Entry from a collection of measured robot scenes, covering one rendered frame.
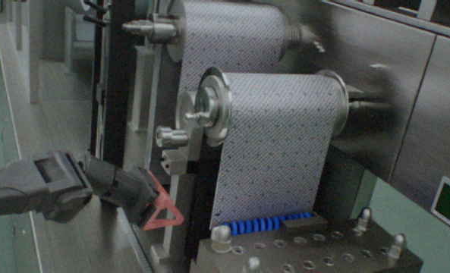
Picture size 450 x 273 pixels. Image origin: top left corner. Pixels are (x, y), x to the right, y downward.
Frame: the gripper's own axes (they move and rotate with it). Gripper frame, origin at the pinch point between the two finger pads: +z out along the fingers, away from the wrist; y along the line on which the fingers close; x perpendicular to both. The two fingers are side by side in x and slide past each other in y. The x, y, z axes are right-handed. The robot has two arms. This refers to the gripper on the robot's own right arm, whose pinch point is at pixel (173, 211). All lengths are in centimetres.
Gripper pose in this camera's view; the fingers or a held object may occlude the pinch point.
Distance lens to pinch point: 91.1
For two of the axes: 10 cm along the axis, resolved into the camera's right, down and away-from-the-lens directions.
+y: 4.1, 4.0, -8.2
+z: 7.1, 4.3, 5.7
